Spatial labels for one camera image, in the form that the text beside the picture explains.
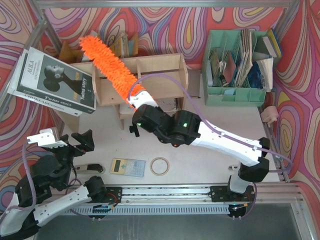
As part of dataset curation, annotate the pink piggy figurine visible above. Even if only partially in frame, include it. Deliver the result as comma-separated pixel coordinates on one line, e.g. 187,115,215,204
260,105,279,127

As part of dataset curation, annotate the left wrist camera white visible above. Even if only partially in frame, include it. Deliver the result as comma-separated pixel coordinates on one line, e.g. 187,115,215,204
26,127,67,149

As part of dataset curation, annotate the Twins story book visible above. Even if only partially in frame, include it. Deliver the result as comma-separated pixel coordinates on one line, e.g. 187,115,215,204
16,47,96,116

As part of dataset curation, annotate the white Chokladfabriken book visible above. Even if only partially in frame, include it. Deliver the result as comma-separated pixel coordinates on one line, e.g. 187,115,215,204
7,49,82,117

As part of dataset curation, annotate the black marker pen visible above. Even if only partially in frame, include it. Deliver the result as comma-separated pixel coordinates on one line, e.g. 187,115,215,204
228,164,240,171

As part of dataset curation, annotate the wooden bookshelf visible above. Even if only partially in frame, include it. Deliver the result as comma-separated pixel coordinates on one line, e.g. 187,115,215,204
72,53,189,130

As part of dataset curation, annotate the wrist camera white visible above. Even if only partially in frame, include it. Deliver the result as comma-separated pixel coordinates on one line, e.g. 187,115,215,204
26,127,67,149
127,90,158,109

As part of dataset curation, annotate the spiral notebook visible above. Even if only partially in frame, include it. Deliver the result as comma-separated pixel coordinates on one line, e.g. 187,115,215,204
157,98,180,112

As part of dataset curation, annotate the mint green desk organizer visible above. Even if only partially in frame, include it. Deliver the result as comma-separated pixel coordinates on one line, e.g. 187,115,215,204
201,28,266,107

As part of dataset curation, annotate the clear tape roll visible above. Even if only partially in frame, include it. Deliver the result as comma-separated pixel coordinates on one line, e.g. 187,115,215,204
149,157,170,176

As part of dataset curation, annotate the yellow file rack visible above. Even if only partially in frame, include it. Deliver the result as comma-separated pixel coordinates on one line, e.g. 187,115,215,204
58,33,139,64

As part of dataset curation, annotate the beige and blue calculator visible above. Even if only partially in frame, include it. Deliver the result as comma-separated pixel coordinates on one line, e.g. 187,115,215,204
110,158,146,178

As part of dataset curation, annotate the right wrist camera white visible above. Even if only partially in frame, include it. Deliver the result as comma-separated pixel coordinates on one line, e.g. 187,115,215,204
127,90,158,109

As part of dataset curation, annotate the orange microfiber duster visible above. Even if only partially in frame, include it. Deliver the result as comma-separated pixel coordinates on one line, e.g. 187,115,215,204
79,35,146,101

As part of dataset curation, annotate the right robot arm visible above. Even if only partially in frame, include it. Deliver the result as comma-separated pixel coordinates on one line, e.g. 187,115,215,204
130,104,270,195

